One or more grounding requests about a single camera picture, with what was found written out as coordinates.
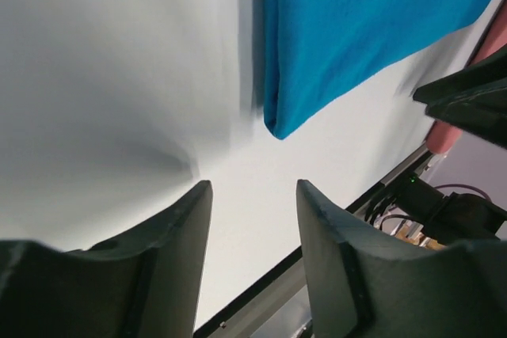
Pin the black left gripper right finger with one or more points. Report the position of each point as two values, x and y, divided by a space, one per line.
458 291

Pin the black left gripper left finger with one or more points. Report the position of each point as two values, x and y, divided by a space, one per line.
144 282

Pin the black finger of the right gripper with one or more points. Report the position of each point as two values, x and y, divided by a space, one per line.
473 99

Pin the blue t-shirt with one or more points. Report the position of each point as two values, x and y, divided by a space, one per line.
318 50

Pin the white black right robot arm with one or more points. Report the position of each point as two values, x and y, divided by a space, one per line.
448 218

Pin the folded pink t-shirt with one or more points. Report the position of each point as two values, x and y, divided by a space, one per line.
442 136

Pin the aluminium front rail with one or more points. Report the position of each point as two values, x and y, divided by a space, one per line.
322 275

